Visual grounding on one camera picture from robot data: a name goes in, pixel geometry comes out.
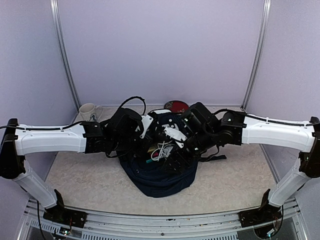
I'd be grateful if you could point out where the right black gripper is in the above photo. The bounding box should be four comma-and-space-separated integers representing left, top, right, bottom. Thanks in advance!
161, 126, 217, 174

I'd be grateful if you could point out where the yellow highlighter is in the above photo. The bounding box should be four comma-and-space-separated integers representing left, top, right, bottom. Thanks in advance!
147, 146, 157, 153

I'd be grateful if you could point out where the white charger adapter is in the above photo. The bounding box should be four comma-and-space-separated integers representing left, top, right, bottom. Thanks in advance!
161, 145, 174, 158

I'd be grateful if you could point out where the white charger cable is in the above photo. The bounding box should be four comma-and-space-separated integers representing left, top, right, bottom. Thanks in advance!
151, 141, 173, 161

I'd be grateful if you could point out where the navy blue backpack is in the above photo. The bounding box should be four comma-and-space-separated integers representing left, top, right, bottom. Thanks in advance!
119, 111, 226, 198

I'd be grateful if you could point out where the pink black highlighter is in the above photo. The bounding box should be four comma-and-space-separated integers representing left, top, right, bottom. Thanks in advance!
152, 151, 159, 158

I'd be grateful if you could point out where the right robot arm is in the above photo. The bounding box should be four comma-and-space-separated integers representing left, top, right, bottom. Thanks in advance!
162, 102, 320, 222

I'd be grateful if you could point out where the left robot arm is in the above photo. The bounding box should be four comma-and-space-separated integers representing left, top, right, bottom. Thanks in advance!
0, 107, 154, 223

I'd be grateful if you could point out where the red floral plate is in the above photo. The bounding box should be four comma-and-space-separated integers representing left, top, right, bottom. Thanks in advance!
163, 100, 189, 113

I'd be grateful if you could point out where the white paper cup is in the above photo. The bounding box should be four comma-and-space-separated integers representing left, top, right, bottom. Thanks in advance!
79, 103, 103, 122

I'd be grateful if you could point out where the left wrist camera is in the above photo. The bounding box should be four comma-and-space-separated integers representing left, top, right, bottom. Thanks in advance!
139, 111, 159, 139

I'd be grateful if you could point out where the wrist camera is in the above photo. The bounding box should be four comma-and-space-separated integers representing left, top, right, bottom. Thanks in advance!
139, 111, 159, 139
161, 126, 187, 144

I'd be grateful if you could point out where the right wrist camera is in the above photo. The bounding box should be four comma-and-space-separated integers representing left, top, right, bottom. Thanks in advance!
161, 126, 187, 144

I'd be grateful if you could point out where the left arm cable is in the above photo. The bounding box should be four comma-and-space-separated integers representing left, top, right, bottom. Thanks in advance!
119, 95, 147, 116

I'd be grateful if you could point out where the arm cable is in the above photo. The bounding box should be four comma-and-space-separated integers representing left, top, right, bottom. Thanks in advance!
212, 108, 231, 117
119, 95, 147, 116

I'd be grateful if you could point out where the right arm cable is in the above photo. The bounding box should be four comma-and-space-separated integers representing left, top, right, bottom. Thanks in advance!
212, 108, 231, 117

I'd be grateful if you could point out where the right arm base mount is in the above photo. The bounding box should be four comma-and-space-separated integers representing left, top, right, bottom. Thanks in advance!
238, 189, 283, 228

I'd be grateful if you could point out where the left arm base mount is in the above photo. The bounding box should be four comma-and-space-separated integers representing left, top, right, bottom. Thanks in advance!
43, 189, 88, 229

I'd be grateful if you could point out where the metal frame rail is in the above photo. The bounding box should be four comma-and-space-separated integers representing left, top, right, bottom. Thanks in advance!
15, 199, 310, 240

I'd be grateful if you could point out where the right corner aluminium post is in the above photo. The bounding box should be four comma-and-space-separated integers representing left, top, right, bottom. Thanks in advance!
241, 0, 272, 111

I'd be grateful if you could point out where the corner aluminium post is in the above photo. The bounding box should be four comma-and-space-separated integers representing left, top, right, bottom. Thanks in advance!
241, 0, 272, 111
50, 0, 81, 110

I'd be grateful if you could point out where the left corner aluminium post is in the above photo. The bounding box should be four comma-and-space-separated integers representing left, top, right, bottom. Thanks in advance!
50, 0, 81, 110

